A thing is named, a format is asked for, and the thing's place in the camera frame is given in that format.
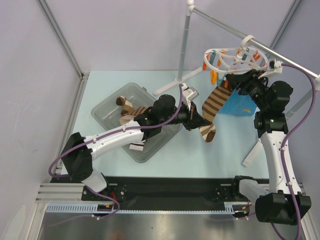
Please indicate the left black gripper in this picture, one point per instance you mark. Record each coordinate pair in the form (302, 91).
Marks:
(193, 120)

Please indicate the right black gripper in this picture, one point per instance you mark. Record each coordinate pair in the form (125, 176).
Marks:
(242, 82)

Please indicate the brown striped sock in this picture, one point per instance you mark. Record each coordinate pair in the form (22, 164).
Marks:
(128, 108)
(214, 102)

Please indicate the white black striped sock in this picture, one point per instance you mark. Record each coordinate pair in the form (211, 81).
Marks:
(138, 146)

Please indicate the beige sock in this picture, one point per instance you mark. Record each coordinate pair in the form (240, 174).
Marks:
(125, 119)

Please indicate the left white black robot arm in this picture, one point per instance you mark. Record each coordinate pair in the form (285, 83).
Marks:
(80, 151)

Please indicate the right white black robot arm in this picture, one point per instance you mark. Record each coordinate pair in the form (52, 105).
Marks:
(283, 201)

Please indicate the white round clip hanger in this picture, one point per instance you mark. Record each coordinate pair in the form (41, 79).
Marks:
(236, 60)

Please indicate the blue cartoon print sock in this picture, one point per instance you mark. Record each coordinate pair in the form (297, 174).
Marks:
(238, 105)

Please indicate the orange clothes clip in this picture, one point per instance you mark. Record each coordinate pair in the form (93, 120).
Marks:
(213, 77)

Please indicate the teal clothes clip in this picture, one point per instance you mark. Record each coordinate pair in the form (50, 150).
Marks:
(212, 58)

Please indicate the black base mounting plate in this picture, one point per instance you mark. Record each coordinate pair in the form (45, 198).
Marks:
(175, 194)

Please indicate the white metal drying rack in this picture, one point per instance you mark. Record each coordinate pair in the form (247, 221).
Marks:
(190, 8)

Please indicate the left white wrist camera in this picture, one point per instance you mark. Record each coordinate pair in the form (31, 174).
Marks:
(188, 94)

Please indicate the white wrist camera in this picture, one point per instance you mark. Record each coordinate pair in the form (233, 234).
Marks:
(188, 94)
(275, 69)

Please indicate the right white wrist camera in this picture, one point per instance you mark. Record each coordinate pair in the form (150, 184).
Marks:
(275, 69)

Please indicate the white slotted cable duct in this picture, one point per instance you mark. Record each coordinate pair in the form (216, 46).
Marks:
(85, 208)

